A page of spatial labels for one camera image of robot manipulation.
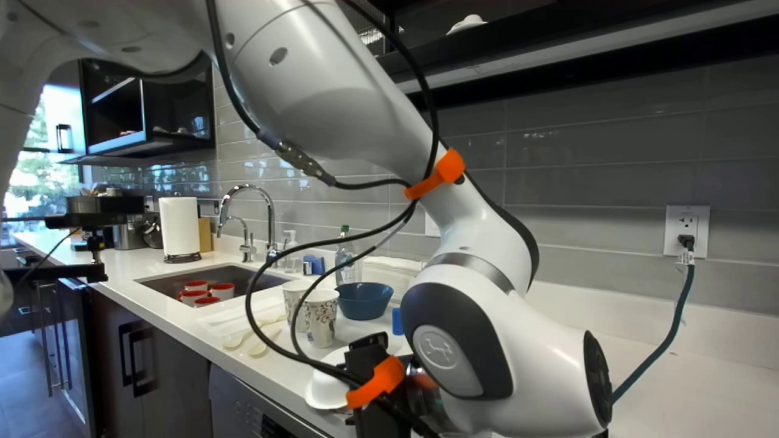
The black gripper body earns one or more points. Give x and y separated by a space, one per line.
397 416

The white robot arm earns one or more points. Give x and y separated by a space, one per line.
324 88

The white plate with dotted rim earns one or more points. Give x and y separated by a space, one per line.
324 393

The blue bowl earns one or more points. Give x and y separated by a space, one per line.
366 297

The patterned paper cup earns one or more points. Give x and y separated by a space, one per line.
320 320

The cream plastic spoon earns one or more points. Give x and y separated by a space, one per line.
263 343
237 339

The grey steel dishwasher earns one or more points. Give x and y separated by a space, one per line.
235 404

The clear plastic bottle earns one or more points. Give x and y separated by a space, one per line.
347 259

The small blue container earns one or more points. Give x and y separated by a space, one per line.
311 266

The small clear bottle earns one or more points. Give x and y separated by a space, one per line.
288 252

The steel kitchen sink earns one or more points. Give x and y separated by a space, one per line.
235 277

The red cup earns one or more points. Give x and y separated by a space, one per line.
207 300
221 291
195 286

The dark base cabinet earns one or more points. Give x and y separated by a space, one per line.
184 381

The chrome arched faucet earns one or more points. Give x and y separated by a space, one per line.
271 231

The chrome soap pump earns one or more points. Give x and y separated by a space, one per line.
246 240

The brown wooden block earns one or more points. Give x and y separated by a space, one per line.
207 235

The white paper towel roll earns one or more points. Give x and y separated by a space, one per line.
178 226

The black coffee machine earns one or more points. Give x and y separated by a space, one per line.
123 231

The white outlet with black plug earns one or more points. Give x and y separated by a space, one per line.
685 220

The glass jar with dark lid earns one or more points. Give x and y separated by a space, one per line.
63 137

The black open wall cabinet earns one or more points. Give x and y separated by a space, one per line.
174 105

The dark long wall shelf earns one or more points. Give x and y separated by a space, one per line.
610 49

